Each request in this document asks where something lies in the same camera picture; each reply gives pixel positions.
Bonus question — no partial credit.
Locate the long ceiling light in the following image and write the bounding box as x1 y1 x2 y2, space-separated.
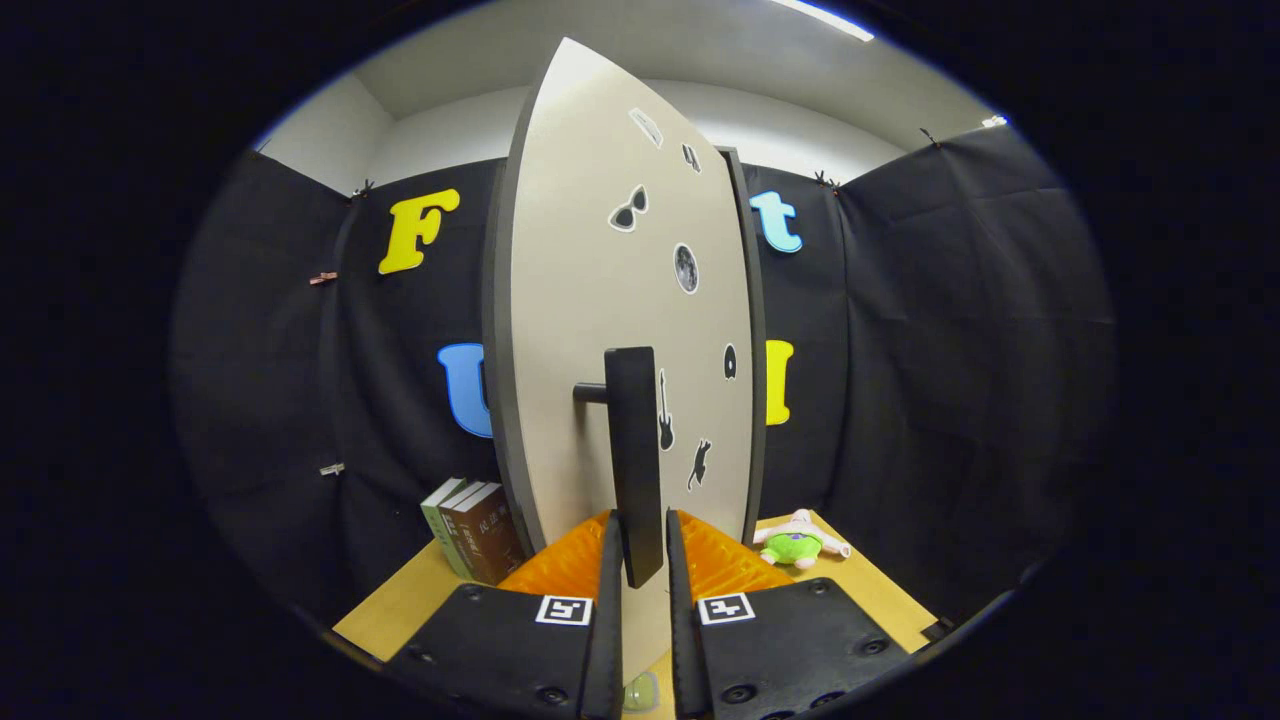
770 0 876 43

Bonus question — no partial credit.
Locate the green and pink plush toy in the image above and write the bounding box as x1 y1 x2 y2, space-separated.
752 509 853 571

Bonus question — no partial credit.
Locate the black door handle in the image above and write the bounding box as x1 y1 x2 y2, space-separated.
573 346 666 589

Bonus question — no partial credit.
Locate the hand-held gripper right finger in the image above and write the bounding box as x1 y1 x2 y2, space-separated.
665 508 911 720

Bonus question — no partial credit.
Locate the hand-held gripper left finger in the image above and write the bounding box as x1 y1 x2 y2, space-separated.
385 510 626 720

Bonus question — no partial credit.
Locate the beige cabinet door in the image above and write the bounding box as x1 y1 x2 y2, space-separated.
483 38 756 686

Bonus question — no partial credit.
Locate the black backdrop cloth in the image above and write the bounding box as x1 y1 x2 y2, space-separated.
170 125 1116 626

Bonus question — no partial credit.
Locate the brown book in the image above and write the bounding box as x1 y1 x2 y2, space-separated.
452 484 529 587

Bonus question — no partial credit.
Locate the grey cabinet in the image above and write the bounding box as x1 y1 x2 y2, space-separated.
715 145 769 546

